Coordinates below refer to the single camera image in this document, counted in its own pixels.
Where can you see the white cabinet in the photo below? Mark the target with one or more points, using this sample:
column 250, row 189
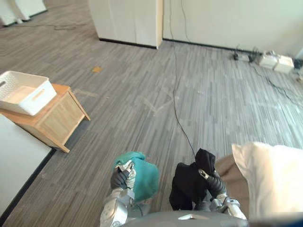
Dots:
column 127, row 22

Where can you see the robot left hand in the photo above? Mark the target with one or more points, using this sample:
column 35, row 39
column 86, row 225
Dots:
column 118, row 180

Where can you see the white furniture base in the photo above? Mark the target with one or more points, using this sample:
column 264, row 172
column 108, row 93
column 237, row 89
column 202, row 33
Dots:
column 20, row 10

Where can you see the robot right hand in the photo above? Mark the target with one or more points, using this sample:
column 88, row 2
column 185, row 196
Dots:
column 214, row 183

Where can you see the wooden bedside table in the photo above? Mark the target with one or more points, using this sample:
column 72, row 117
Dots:
column 50, row 118

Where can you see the grey robot torso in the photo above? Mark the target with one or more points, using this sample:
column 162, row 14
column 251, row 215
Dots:
column 182, row 219

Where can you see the black cloth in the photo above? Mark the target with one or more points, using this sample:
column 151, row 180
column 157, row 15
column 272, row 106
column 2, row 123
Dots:
column 189, row 184

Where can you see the small orange floor scrap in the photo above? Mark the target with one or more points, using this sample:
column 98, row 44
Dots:
column 96, row 69

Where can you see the white box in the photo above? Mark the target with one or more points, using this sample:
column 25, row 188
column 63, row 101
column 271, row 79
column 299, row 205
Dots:
column 283, row 64
column 268, row 59

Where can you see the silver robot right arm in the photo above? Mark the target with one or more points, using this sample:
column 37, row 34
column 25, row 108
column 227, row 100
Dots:
column 228, row 205

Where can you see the white pillow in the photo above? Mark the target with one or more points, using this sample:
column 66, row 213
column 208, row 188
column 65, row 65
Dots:
column 272, row 182

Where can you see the black power adapter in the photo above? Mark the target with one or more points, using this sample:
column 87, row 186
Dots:
column 236, row 56

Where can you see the teal cloth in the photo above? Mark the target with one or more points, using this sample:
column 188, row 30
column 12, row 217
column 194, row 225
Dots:
column 145, row 179

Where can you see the white plastic laundry basket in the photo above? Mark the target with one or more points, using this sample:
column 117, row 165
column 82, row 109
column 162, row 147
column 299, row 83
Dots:
column 22, row 92

